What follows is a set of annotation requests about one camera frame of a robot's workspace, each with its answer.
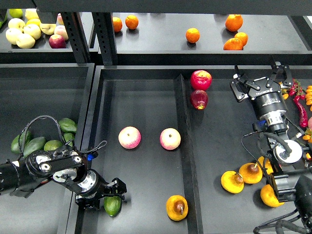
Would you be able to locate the pale yellow pear centre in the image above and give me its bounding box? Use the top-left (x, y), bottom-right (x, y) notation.
top-left (23, 24), bottom-right (41, 40)

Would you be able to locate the pink apple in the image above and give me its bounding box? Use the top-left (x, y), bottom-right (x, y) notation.
top-left (159, 128), bottom-right (181, 150)
top-left (118, 126), bottom-right (141, 149)

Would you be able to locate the green avocado right pile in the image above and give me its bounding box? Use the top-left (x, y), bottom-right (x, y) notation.
top-left (63, 133), bottom-right (75, 147)

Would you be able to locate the dark avocado far left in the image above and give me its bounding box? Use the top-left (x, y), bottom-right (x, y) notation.
top-left (11, 131), bottom-right (32, 154)

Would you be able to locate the red cherry tomato bunch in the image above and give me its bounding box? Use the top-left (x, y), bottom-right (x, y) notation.
top-left (288, 78), bottom-right (305, 100)

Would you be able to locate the orange shelf front right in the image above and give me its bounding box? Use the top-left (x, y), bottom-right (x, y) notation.
top-left (223, 38), bottom-right (244, 50)

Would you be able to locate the black centre tray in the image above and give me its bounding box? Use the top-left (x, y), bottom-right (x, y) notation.
top-left (67, 66), bottom-right (295, 234)

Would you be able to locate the orange shelf small right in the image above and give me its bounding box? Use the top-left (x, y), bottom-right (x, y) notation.
top-left (234, 32), bottom-right (248, 46)

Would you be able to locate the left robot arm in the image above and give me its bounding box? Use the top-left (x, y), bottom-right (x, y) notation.
top-left (0, 115), bottom-right (127, 209)

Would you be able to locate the yellow pear middle pile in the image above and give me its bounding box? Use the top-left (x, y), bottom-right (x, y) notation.
top-left (238, 163), bottom-right (262, 184)

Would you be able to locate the red chili pepper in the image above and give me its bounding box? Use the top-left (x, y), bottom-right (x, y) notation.
top-left (293, 96), bottom-right (308, 128)

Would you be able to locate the black shelf post left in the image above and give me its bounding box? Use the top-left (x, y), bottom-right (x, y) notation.
top-left (61, 12), bottom-right (91, 63)

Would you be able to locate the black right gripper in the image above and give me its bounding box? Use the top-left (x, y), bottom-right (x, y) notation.
top-left (230, 56), bottom-right (293, 120)

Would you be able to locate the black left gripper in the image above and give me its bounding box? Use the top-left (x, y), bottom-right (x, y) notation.
top-left (75, 170), bottom-right (127, 210)

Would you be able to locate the dark avocado top pile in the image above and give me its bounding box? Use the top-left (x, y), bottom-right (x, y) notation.
top-left (58, 117), bottom-right (77, 134)

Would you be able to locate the peach on shelf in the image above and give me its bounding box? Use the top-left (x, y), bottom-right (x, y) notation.
top-left (54, 25), bottom-right (69, 41)

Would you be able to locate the pale yellow pear front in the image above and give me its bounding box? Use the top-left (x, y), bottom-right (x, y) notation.
top-left (16, 34), bottom-right (36, 49)

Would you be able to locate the red apple on shelf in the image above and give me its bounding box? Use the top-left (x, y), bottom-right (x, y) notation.
top-left (49, 34), bottom-right (66, 49)

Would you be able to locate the round green avocado middle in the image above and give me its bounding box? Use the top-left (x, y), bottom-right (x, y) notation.
top-left (43, 140), bottom-right (63, 151)

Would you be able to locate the orange shelf middle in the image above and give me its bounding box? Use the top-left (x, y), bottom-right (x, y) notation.
top-left (185, 28), bottom-right (200, 43)

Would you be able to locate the peach behind post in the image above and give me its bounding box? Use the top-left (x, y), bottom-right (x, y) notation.
top-left (57, 13), bottom-right (64, 25)

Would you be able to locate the pink apple left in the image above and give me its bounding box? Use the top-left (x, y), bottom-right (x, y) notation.
top-left (118, 126), bottom-right (141, 149)

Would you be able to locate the yellow pear back pile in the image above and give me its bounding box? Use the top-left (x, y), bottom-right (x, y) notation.
top-left (257, 156), bottom-right (273, 175)

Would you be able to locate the black shelf post right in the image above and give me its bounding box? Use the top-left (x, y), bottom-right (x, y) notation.
top-left (92, 12), bottom-right (118, 65)

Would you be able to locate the yellow pear pile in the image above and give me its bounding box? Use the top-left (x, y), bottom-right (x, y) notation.
top-left (221, 171), bottom-right (244, 194)
top-left (238, 163), bottom-right (262, 184)
top-left (257, 156), bottom-right (273, 175)
top-left (260, 184), bottom-right (284, 208)

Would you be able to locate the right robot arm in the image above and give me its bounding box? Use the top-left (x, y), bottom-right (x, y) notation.
top-left (230, 61), bottom-right (312, 234)

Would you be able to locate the pink apple right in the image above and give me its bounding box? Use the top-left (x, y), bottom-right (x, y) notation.
top-left (159, 128), bottom-right (181, 150)

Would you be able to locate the red apple upper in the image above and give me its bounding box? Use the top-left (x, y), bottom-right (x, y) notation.
top-left (190, 70), bottom-right (212, 91)

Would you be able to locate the orange tomatoes right edge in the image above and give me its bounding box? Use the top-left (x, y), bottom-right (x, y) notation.
top-left (305, 85), bottom-right (312, 106)

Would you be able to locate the pale yellow pear right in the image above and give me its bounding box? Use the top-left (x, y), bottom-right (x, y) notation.
top-left (39, 23), bottom-right (57, 35)

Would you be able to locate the dark red apple lower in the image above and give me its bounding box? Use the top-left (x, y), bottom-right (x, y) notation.
top-left (190, 90), bottom-right (208, 110)

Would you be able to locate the orange cherry tomato bunch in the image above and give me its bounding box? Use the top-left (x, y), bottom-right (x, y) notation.
top-left (279, 82), bottom-right (290, 100)

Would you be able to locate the black shelf post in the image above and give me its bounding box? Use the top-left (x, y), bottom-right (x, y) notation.
top-left (61, 12), bottom-right (91, 63)
top-left (92, 12), bottom-right (118, 65)

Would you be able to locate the yellow pear bottom pile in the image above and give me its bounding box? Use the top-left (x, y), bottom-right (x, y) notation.
top-left (260, 184), bottom-right (284, 208)

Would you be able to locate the orange shelf top right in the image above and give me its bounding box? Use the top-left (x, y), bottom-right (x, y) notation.
top-left (225, 14), bottom-right (243, 32)

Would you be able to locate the yellow pear leftmost pile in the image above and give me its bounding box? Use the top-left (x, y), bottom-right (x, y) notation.
top-left (221, 171), bottom-right (244, 194)

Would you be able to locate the orange shelf far left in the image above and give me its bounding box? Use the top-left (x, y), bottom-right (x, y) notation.
top-left (113, 17), bottom-right (123, 33)

